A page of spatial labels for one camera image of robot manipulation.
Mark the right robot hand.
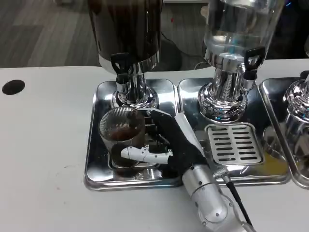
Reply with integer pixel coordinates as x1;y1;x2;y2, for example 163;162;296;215
120;108;210;178

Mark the clear ribbed glass cup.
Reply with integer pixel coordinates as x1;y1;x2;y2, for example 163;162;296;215
98;107;147;167

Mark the steel drip tray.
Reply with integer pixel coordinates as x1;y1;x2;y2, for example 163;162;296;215
178;78;292;186
258;77;309;188
84;79;186;191

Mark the black tap with steel spout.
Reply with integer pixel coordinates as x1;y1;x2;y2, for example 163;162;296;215
110;52;132;91
242;47;266;90

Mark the dark drink dispenser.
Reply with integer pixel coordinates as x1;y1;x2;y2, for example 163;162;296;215
86;0;162;112

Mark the clear drink dispenser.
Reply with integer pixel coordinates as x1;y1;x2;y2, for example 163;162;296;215
197;0;285;121

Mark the black round counter hole cap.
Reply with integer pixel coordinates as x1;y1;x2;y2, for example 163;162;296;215
1;79;26;95

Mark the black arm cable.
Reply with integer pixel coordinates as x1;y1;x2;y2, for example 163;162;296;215
213;169;253;225

